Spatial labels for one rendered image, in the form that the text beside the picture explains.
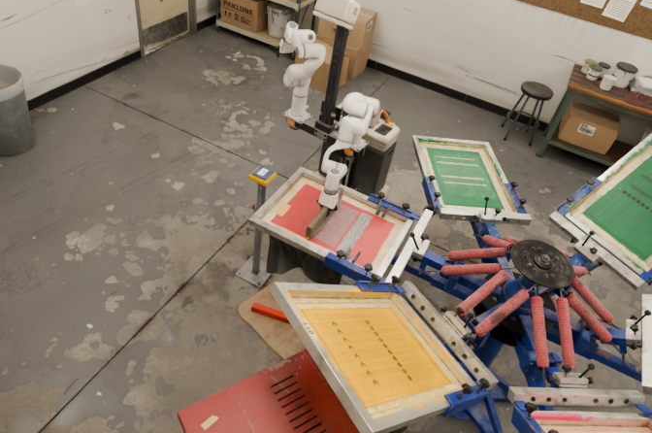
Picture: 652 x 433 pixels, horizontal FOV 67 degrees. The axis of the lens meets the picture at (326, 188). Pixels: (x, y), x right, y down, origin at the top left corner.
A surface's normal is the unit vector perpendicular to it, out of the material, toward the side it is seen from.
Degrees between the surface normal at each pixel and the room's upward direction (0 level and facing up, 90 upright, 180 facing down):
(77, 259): 0
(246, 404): 0
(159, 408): 0
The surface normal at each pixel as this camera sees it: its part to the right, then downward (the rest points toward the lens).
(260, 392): 0.14, -0.75
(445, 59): -0.46, 0.53
